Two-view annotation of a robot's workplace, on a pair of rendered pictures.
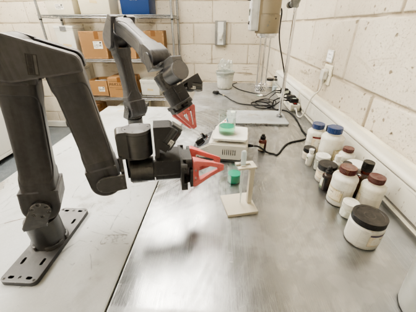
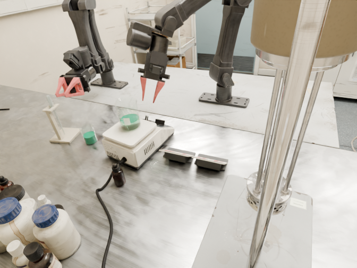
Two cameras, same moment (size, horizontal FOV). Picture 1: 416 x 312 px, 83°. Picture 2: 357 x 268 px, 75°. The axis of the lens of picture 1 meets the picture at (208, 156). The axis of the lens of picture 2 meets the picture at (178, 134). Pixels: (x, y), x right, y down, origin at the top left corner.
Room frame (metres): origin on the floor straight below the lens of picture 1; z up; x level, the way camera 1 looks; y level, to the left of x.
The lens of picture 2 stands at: (1.14, -0.53, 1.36)
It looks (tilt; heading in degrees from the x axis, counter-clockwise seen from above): 36 degrees down; 115
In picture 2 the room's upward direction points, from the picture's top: 5 degrees counter-clockwise
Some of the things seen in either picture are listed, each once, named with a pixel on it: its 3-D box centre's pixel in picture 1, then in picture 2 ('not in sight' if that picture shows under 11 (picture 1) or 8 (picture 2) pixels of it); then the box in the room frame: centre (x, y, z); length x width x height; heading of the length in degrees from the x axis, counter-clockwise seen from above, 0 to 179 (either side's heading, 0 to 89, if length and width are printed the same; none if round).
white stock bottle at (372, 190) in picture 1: (371, 192); not in sight; (0.47, -0.41, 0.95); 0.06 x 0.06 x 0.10
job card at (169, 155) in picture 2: not in sight; (177, 151); (0.91, -0.06, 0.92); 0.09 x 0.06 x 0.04; 0
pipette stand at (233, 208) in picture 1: (239, 185); (59, 120); (0.49, -0.08, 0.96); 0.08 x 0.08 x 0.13; 11
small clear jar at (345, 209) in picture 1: (348, 208); not in sight; (0.45, -0.35, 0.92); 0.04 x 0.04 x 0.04
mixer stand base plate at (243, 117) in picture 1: (255, 117); (256, 237); (1.16, -0.25, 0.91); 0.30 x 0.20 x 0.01; 87
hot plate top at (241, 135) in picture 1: (230, 133); (129, 130); (0.77, -0.08, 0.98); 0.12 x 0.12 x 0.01; 80
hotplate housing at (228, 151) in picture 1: (223, 143); (138, 137); (0.78, -0.06, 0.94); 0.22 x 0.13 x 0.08; 80
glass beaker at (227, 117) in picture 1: (226, 122); (128, 114); (0.77, -0.06, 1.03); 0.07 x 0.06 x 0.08; 153
